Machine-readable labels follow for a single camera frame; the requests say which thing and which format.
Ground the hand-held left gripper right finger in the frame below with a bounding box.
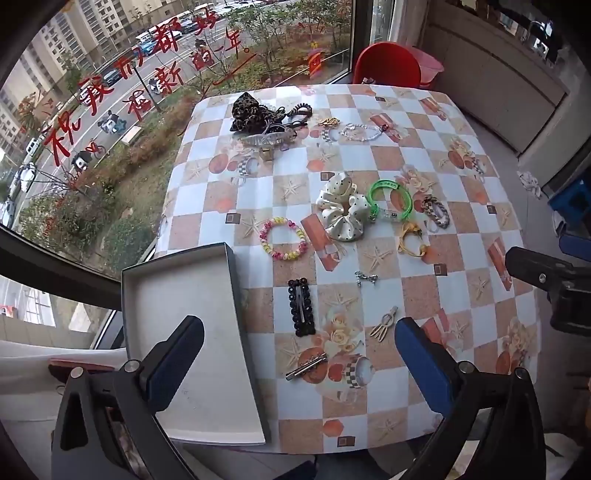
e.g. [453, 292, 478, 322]
[394, 316, 548, 480]

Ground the silver barrette hair clip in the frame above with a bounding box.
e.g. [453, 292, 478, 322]
[285, 353, 328, 381]

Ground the green translucent bangle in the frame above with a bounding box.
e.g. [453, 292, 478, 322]
[367, 181, 413, 221]

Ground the beige tassel hair clip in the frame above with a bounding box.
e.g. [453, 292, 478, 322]
[369, 307, 399, 343]

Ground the pink plastic basin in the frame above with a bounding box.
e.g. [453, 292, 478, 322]
[411, 46, 445, 89]

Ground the black elastic hair tie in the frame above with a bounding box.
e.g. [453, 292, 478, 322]
[265, 117, 305, 132]

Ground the brown braided hair tie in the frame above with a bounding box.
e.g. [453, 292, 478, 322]
[421, 196, 450, 230]

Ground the white cabinet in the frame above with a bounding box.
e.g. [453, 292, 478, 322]
[427, 0, 591, 158]

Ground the pink yellow beaded bracelet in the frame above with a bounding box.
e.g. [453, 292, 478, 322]
[259, 218, 309, 261]

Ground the grey cardboard box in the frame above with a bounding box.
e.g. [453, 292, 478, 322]
[121, 242, 269, 446]

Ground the red plastic chair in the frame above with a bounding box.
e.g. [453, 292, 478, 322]
[353, 42, 422, 88]

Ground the patterned slipper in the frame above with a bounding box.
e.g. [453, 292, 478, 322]
[517, 171, 543, 199]

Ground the leopard print scrunchie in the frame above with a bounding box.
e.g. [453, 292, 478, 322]
[231, 92, 271, 132]

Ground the yellow cord hair tie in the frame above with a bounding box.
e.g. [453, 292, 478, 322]
[398, 223, 430, 257]

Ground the reddish brown object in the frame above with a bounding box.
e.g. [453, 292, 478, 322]
[48, 359, 116, 374]

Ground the checkered floral tablecloth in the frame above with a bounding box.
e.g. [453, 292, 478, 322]
[154, 83, 543, 450]

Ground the black beaded hair clip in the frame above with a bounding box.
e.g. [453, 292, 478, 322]
[287, 278, 317, 336]

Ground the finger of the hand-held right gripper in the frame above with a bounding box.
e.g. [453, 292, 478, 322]
[505, 246, 577, 292]

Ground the silver chain bracelet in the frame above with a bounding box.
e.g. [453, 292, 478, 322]
[341, 124, 384, 143]

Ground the blue plastic stool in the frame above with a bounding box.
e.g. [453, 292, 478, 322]
[548, 182, 591, 222]

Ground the cream polka dot scrunchie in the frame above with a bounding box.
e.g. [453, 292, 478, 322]
[316, 172, 370, 242]

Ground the red window lettering decal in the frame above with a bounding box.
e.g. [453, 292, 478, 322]
[44, 21, 259, 167]

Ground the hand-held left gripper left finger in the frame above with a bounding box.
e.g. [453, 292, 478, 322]
[50, 315, 206, 480]

